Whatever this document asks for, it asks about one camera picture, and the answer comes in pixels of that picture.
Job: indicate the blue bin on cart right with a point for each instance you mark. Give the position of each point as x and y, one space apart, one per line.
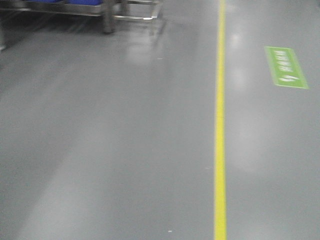
85 2

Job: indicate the green floor sign sticker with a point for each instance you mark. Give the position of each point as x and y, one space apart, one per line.
285 68

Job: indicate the metal wheeled cart frame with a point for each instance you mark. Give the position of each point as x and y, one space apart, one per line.
109 10

